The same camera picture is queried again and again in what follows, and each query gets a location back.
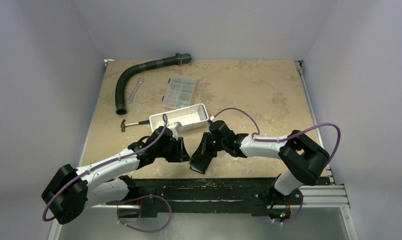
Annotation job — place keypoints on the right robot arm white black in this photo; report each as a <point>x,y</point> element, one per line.
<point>303,157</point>

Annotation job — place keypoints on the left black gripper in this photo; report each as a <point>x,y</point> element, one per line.
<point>180,154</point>

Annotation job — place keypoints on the black leather card holder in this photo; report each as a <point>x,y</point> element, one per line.
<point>200,163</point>

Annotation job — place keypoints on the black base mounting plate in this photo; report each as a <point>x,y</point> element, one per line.
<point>252,195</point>

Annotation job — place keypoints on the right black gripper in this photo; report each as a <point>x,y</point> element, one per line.
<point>208,148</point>

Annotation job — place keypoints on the small black hammer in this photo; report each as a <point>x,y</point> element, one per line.
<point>125,125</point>

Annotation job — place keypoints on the clear plastic screw box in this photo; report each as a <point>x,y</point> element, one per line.
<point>179,92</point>

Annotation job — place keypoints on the white rectangular tray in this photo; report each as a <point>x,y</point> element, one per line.
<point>190,117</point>

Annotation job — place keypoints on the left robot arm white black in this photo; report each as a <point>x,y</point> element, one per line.
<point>73,189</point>

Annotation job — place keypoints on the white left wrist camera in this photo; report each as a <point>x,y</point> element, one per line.
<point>175,127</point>

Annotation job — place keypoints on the silver wrench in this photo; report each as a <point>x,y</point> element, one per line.
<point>131,97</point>

